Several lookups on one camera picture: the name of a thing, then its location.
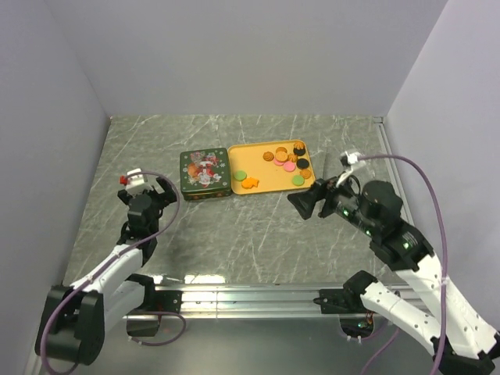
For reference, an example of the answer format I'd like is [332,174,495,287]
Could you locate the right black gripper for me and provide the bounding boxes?
[287,169,378,236]

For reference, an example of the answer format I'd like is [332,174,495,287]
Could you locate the metal tongs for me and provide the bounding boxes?
[322,152,329,179]

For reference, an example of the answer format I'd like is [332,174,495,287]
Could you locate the yellow serving tray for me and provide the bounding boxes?
[228,139,316,195]

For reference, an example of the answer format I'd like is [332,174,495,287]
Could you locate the gold tin lid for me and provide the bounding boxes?
[180,148,231,191]

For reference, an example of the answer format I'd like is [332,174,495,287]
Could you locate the green square cookie tin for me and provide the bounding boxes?
[181,187,233,202]

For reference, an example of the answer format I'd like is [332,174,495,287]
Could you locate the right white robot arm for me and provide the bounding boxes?
[287,178,499,374]

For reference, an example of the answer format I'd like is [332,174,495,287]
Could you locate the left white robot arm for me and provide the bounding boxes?
[34,169,180,374]

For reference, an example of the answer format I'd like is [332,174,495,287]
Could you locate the green round cookie right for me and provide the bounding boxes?
[292,175,305,186]

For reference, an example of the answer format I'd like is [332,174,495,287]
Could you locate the green round cookie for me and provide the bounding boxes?
[234,170,247,181]
[292,175,305,186]

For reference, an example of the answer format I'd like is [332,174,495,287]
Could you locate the brown cookie right edge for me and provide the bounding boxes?
[300,169,312,180]

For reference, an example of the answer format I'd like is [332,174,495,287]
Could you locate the pink round cookie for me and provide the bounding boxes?
[283,162,296,172]

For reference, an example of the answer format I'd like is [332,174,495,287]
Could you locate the black round cookie lower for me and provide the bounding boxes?
[296,158,310,170]

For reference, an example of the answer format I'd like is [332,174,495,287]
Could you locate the orange fish cookie left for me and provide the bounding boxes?
[241,177,259,189]

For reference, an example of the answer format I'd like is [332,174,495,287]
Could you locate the green round cookie left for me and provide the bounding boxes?
[234,170,247,181]

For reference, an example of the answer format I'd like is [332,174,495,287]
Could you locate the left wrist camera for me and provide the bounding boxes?
[120,168,153,196]

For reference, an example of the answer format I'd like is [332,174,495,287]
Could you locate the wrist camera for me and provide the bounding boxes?
[120,168,153,196]
[336,151,366,188]

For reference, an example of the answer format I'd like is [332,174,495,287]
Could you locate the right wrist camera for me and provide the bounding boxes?
[336,151,366,188]

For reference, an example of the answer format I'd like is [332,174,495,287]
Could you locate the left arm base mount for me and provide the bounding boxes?
[126,290,184,343]

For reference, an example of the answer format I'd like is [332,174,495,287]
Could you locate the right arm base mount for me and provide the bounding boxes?
[318,287,391,341]

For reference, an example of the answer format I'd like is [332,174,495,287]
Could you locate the aluminium rail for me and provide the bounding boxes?
[42,284,456,320]

